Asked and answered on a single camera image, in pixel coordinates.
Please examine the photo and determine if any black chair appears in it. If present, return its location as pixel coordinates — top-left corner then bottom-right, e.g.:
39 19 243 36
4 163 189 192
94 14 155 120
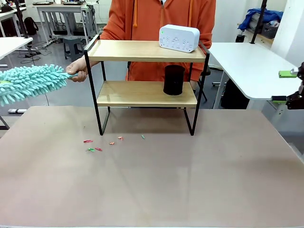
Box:
199 63 212 102

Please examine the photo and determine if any black cylindrical cup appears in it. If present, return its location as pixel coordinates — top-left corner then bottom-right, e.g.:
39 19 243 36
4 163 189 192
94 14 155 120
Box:
162 65 186 96

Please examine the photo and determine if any grey metal desk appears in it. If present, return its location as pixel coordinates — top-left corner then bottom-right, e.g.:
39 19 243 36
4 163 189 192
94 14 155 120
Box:
36 1 97 46

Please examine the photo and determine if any teal microfibre duster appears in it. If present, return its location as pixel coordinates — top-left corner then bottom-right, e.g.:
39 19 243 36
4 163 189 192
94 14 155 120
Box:
0 64 79 108

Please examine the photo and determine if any small white table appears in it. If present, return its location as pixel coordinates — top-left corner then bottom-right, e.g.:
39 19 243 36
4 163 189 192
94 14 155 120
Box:
0 37 34 72

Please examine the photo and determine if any wooden shelf black metal frame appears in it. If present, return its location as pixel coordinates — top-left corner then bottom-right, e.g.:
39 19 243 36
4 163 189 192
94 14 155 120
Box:
84 34 211 136

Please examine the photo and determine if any large white table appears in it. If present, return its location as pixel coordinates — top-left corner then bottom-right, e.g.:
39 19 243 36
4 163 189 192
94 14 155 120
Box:
208 42 304 110

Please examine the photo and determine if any black backpack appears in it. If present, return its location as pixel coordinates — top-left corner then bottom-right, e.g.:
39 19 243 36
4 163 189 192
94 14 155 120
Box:
23 17 39 36

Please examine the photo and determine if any black plastic crate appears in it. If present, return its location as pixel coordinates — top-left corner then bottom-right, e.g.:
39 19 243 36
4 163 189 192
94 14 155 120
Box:
261 22 278 39

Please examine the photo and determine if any grey plastic stool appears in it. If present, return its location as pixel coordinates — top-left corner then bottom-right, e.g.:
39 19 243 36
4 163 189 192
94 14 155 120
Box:
62 36 86 63

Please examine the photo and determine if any blue cloth pile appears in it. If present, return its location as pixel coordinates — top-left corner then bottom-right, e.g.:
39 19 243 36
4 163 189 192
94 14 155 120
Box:
237 8 284 32

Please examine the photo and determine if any black bag under table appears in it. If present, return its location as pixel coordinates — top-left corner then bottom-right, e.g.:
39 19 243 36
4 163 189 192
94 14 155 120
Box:
220 78 250 110

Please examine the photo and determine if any person's right hand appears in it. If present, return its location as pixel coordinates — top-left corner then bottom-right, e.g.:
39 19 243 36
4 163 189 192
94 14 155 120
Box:
65 57 89 83

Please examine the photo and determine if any person's right forearm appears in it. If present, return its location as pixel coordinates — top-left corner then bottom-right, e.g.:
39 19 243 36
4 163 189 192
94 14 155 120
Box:
88 59 102 69

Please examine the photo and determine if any black stand pole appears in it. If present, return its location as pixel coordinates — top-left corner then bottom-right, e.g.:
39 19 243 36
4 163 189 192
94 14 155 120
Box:
250 0 268 45
15 0 29 39

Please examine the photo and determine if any person in orange hoodie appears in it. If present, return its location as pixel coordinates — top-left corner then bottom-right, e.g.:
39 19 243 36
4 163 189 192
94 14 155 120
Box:
100 0 217 82

